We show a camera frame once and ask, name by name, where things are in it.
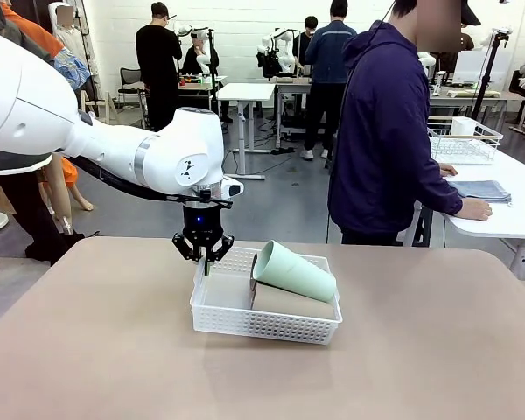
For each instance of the white container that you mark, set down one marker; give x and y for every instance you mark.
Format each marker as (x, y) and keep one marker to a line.
(464, 126)

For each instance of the blue cleaning cloth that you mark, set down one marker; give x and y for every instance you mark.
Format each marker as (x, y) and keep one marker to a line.
(483, 192)

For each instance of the person's left hand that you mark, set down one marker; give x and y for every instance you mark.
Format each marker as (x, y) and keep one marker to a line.
(447, 170)

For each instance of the white perforated plastic basket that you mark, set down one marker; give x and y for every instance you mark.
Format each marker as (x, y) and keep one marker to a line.
(262, 326)

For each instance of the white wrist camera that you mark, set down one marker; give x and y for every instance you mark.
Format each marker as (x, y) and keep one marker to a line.
(234, 188)

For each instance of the white standing desk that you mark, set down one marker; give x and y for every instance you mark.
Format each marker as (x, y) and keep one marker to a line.
(247, 92)

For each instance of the white wooden step stool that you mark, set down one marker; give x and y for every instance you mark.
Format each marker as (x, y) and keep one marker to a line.
(100, 109)

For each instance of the person's right hand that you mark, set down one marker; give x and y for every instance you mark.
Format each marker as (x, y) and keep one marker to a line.
(476, 212)

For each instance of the person in blue denim jacket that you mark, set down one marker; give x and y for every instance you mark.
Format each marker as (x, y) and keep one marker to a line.
(328, 57)

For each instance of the white side table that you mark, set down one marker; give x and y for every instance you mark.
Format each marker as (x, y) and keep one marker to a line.
(507, 219)

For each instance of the person in purple jacket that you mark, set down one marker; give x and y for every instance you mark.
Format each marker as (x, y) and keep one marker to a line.
(376, 140)

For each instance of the person in beige top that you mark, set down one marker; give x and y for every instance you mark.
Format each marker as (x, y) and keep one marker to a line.
(72, 44)

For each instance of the black camera tripod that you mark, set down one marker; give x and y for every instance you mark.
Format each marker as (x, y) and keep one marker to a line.
(487, 74)

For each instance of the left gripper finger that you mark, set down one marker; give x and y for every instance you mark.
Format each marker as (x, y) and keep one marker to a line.
(186, 247)
(221, 249)

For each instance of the mannequin in orange clothing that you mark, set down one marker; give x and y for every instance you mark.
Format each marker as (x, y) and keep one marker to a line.
(61, 188)

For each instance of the black power strip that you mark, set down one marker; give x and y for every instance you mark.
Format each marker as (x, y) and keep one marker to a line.
(283, 151)

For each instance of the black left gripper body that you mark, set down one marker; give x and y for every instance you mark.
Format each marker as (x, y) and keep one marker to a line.
(202, 223)

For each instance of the pale green cup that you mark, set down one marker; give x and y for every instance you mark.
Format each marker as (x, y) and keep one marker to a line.
(297, 275)

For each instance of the black chair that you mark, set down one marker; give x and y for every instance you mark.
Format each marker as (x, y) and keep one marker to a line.
(129, 85)

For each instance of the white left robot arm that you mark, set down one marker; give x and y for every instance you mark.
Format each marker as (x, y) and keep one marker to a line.
(114, 149)

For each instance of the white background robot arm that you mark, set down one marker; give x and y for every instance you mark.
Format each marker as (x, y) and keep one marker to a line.
(284, 44)

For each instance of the person in black clothes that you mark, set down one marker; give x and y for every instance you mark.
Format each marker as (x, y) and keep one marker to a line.
(157, 65)

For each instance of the person in green vest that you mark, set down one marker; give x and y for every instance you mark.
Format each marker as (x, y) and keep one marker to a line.
(26, 205)

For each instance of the white tower air purifier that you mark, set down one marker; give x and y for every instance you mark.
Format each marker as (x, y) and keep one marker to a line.
(54, 13)

